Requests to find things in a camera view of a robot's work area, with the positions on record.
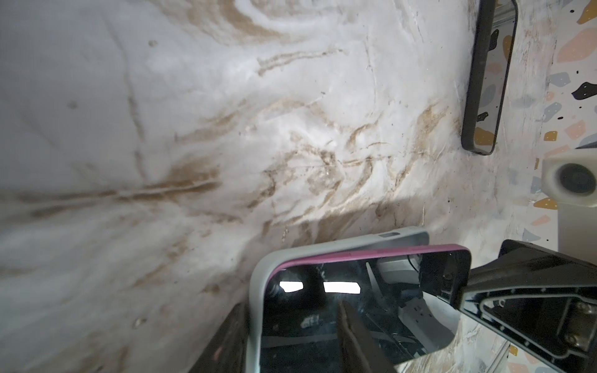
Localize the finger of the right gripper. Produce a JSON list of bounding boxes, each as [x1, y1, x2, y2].
[[458, 239, 596, 372]]

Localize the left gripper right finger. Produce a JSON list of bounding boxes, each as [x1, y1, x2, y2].
[[337, 301, 396, 373]]

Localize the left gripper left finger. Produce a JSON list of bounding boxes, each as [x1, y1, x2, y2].
[[188, 302, 250, 373]]

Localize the black phone case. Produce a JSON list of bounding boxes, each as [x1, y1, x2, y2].
[[258, 245, 471, 372]]

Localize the light blue phone case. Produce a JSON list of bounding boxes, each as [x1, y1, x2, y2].
[[244, 227, 430, 372]]

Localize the black phone case camera cutout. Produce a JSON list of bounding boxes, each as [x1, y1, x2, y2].
[[461, 0, 519, 155]]

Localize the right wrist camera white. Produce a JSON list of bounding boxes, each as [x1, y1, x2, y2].
[[542, 147, 596, 264]]

